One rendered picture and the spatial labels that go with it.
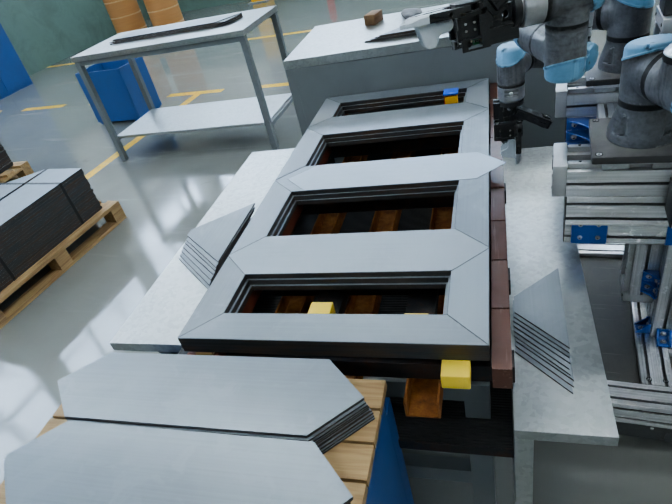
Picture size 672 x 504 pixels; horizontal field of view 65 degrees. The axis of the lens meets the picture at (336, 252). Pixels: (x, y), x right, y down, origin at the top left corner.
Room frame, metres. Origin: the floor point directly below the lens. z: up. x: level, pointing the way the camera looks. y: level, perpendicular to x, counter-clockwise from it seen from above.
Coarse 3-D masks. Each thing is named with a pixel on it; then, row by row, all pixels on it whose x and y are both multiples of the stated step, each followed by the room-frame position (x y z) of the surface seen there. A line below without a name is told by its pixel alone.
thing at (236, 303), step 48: (432, 96) 2.18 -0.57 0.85; (336, 144) 1.99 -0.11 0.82; (336, 192) 1.55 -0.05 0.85; (384, 192) 1.49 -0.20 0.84; (432, 192) 1.43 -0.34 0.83; (240, 288) 1.15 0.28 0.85; (288, 288) 1.14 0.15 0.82; (336, 288) 1.09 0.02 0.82; (384, 288) 1.04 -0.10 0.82; (432, 288) 1.00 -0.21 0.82
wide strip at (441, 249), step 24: (264, 240) 1.34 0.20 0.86; (288, 240) 1.31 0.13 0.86; (312, 240) 1.28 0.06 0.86; (336, 240) 1.25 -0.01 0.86; (360, 240) 1.22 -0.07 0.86; (384, 240) 1.19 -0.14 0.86; (408, 240) 1.16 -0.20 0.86; (432, 240) 1.13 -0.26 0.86; (456, 240) 1.11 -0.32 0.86; (240, 264) 1.25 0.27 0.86; (264, 264) 1.22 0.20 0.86; (288, 264) 1.19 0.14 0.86; (312, 264) 1.16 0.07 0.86; (336, 264) 1.13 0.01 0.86; (360, 264) 1.11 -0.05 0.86; (384, 264) 1.08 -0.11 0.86; (408, 264) 1.06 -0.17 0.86; (432, 264) 1.03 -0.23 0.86; (456, 264) 1.01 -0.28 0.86
